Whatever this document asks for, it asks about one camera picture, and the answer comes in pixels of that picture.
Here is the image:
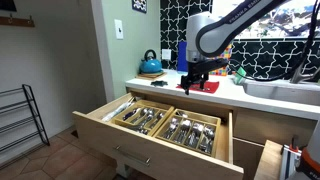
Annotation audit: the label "stainless steel spoon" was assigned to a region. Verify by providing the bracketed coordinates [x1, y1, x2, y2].
[199, 125, 216, 154]
[163, 117, 181, 140]
[130, 107, 150, 125]
[149, 111, 166, 130]
[186, 122, 205, 148]
[138, 109, 156, 129]

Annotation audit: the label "black metal shoe rack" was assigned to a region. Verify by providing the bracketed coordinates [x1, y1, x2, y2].
[0, 83, 51, 158]

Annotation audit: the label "white wall outlet plate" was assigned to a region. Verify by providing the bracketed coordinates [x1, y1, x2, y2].
[161, 48, 172, 61]

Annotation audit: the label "colourful mosaic tile board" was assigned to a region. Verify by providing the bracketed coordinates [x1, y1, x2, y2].
[209, 44, 233, 77]

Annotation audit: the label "grey metal faucet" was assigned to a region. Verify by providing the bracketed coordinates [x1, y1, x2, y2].
[289, 61, 320, 84]

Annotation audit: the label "white kitchen sink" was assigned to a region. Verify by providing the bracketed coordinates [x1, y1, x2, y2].
[242, 79, 320, 107]

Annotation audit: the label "bamboo cutlery organizer three compartments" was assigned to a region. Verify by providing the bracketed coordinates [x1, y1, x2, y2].
[110, 99, 176, 137]

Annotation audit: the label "blue tea kettle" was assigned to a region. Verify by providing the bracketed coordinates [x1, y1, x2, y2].
[139, 49, 163, 75]

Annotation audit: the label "wooden robot cart top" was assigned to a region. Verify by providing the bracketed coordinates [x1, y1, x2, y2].
[253, 139, 284, 180]

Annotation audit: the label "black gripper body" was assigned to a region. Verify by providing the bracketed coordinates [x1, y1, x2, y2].
[180, 58, 230, 85]

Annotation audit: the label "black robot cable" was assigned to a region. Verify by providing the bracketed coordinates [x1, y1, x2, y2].
[228, 0, 320, 83]

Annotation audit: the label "bamboo cutlery organizer four compartments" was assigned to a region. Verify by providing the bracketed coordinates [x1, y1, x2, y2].
[153, 108, 222, 158]

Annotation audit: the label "wooden coat hook rail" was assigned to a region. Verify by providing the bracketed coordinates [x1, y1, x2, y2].
[0, 13, 36, 28]

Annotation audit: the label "green dish sponge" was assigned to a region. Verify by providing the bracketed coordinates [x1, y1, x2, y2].
[233, 66, 247, 85]

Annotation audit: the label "white stand leg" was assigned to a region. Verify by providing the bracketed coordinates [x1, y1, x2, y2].
[115, 163, 134, 179]

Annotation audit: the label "black star-shaped trivet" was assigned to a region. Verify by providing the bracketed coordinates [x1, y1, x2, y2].
[150, 80, 169, 88]

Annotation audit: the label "square wooden trivet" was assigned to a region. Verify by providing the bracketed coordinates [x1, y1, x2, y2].
[135, 71, 168, 81]

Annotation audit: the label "blue-handled utensil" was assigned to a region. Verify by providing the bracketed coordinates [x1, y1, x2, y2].
[122, 107, 141, 122]

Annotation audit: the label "dark framed picture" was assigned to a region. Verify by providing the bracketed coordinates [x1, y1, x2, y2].
[0, 0, 18, 13]

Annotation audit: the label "light wooden drawer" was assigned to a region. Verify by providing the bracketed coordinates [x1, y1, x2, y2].
[72, 91, 245, 180]

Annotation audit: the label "kitchen window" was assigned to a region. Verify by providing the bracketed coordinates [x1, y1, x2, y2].
[211, 0, 320, 41]

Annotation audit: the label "metal drawer handle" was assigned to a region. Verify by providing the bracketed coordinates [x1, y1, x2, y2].
[113, 144, 152, 167]

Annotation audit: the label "grey robot base orange ring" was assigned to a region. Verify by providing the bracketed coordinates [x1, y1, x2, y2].
[286, 119, 320, 180]

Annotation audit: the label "white light switch plate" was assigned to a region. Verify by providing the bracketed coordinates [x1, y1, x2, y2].
[114, 18, 125, 41]

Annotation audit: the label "blue container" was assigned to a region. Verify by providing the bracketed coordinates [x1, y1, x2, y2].
[176, 41, 189, 73]

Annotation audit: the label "red cloth mat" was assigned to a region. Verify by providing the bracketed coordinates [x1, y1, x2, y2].
[175, 80, 220, 94]

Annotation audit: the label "wooden base cabinet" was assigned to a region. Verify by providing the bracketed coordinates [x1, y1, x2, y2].
[126, 87, 318, 180]

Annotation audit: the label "clear plastic wrapped packet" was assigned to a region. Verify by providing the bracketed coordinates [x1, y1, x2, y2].
[101, 96, 138, 123]

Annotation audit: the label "aluminium profile rail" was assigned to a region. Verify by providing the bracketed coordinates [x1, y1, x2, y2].
[279, 143, 303, 180]

